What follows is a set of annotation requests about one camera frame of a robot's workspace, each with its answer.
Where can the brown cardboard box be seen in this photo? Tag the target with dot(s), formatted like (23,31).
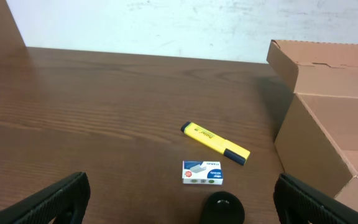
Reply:
(318,139)

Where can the yellow highlighter marker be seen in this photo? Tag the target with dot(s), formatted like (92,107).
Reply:
(223,146)

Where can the white blue staples box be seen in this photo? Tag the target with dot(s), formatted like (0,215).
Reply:
(202,172)

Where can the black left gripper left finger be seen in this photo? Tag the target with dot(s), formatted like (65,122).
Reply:
(62,202)

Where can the black round tape dispenser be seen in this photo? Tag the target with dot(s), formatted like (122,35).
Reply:
(222,208)

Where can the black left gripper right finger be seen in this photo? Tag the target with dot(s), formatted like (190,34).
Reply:
(297,202)

